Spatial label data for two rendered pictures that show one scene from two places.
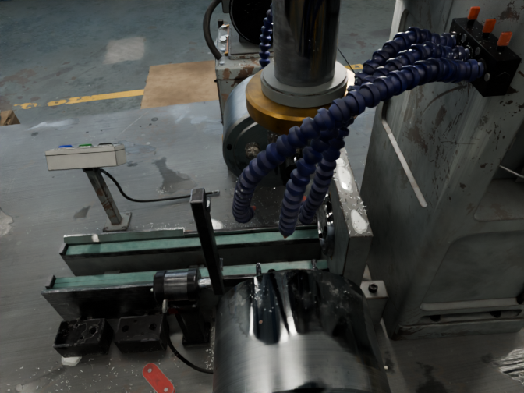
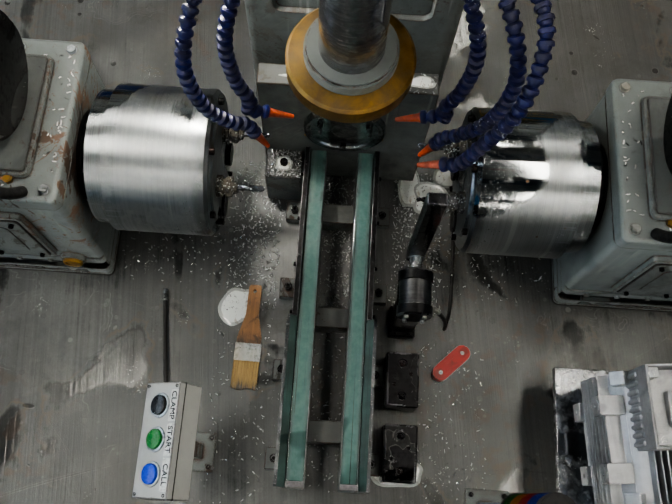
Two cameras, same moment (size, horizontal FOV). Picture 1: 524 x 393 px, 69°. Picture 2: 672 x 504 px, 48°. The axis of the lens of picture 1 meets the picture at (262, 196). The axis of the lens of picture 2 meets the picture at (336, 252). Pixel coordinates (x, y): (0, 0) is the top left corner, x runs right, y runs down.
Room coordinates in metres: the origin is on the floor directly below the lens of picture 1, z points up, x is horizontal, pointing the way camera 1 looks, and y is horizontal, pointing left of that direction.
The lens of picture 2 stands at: (0.53, 0.51, 2.21)
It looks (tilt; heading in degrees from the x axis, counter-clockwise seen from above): 71 degrees down; 269
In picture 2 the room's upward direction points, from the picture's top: 5 degrees clockwise
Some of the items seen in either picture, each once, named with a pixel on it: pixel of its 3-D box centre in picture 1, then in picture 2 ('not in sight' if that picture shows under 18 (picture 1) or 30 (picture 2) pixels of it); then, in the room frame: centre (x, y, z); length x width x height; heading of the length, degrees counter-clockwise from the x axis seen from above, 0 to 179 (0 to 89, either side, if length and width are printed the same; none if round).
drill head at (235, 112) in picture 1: (269, 119); (136, 158); (0.88, -0.04, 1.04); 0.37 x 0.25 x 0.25; 0
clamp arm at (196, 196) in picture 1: (209, 248); (425, 231); (0.39, 0.09, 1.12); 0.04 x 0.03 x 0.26; 90
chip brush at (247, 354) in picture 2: not in sight; (249, 336); (0.68, 0.21, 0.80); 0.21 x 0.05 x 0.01; 89
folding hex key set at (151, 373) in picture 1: (158, 381); (450, 363); (0.29, 0.24, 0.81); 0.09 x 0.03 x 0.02; 44
